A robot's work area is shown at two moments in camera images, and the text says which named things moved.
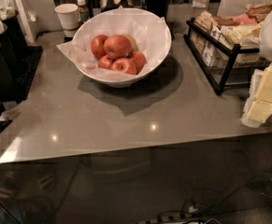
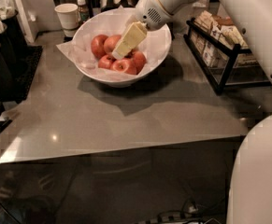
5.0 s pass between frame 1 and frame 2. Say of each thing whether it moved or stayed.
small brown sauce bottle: stayed
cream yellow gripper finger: moved
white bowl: stayed
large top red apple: stayed
